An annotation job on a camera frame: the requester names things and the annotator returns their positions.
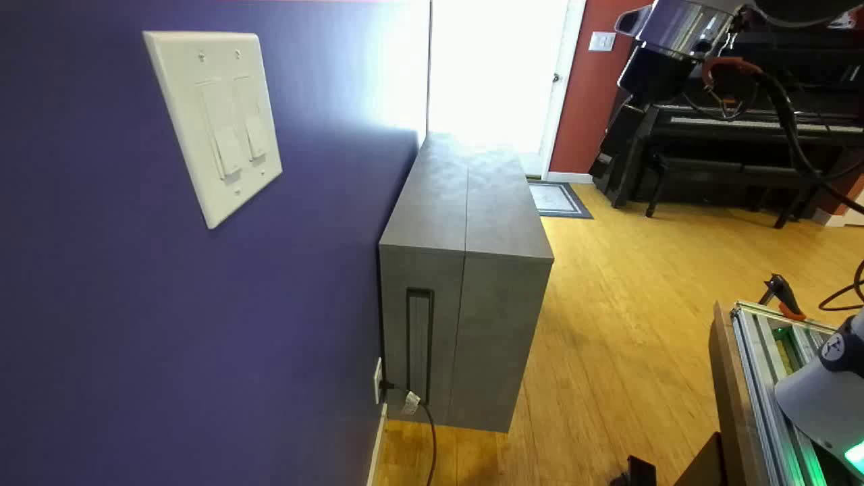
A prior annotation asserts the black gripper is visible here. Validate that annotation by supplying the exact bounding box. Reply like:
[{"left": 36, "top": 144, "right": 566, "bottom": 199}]
[{"left": 619, "top": 44, "right": 702, "bottom": 106}]

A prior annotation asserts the white rocker light switch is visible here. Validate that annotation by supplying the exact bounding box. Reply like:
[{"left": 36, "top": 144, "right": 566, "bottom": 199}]
[
  {"left": 199, "top": 76, "right": 248, "bottom": 188},
  {"left": 231, "top": 71, "right": 272, "bottom": 169}
]

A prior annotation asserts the black piano bench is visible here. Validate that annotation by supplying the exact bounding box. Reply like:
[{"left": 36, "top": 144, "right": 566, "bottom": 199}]
[{"left": 643, "top": 152, "right": 827, "bottom": 231}]

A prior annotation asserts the black upright piano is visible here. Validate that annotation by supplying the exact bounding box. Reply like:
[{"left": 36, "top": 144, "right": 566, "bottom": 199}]
[{"left": 590, "top": 17, "right": 864, "bottom": 230}]

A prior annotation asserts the grey door mat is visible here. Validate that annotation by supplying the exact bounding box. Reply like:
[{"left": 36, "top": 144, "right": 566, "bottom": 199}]
[{"left": 526, "top": 177, "right": 597, "bottom": 221}]

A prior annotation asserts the white door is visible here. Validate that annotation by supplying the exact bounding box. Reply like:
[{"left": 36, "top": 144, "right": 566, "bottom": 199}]
[{"left": 427, "top": 0, "right": 588, "bottom": 177}]

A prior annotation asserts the black and orange clamp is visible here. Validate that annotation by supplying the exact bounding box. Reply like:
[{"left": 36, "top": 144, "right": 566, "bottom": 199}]
[{"left": 756, "top": 269, "right": 809, "bottom": 325}]

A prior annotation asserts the grey wooden cabinet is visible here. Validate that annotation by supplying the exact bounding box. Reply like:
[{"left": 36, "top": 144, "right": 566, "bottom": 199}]
[{"left": 376, "top": 132, "right": 555, "bottom": 435}]

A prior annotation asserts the small black floor object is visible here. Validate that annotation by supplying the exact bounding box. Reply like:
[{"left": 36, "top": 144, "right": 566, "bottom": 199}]
[{"left": 619, "top": 454, "right": 661, "bottom": 486}]

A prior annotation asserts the black floor cable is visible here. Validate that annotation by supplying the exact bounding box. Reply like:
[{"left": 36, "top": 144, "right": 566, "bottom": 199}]
[{"left": 816, "top": 256, "right": 864, "bottom": 317}]

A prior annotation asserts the wooden table with aluminium frame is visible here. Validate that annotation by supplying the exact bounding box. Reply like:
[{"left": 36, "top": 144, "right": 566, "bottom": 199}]
[{"left": 673, "top": 300, "right": 864, "bottom": 486}]

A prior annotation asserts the white wall power outlet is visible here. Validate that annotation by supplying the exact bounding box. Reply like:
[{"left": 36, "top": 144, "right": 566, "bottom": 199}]
[{"left": 370, "top": 354, "right": 385, "bottom": 407}]

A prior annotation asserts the black cabinet power cable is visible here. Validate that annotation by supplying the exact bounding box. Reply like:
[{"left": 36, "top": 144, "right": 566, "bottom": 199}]
[{"left": 380, "top": 380, "right": 439, "bottom": 486}]

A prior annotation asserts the white double switch wall plate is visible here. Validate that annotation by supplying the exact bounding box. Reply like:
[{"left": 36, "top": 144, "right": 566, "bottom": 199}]
[{"left": 141, "top": 30, "right": 287, "bottom": 231}]

